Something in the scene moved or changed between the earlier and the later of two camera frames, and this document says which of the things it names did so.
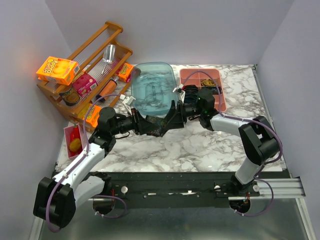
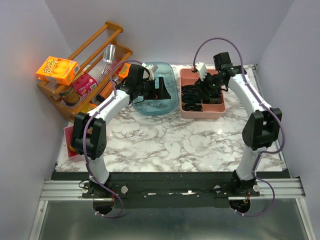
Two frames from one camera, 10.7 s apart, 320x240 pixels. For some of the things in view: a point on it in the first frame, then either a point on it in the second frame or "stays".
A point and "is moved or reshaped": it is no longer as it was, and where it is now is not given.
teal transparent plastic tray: (153, 87) stays
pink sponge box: (84, 83) stays
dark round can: (70, 97) stays
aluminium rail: (281, 188) stays
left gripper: (140, 125) to (159, 93)
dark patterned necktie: (159, 121) is moved or reshaped
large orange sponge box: (58, 70) stays
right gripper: (176, 118) to (202, 84)
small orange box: (124, 72) stays
